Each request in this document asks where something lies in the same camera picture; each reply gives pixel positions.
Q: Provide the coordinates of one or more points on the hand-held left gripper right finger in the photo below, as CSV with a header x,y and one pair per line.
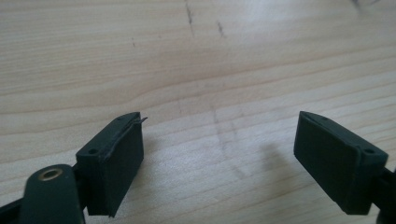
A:
x,y
330,155

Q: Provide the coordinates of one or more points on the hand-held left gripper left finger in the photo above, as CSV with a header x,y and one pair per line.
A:
x,y
115,161

